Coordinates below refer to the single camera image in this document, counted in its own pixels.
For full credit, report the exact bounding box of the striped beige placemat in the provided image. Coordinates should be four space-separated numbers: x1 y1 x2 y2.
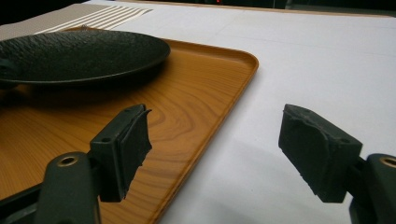
0 3 153 41

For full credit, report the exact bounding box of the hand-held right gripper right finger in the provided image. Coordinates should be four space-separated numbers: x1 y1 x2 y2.
277 103 363 203

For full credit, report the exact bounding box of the white table sheet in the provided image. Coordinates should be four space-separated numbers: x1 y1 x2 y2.
83 0 396 224

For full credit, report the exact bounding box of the dark textured round plate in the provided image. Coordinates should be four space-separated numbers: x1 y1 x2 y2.
0 29 172 90

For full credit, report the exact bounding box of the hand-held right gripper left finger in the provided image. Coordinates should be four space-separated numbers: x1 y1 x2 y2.
89 104 153 203

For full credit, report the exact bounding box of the brown wooden tray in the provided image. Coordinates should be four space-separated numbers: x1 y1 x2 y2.
0 26 260 224

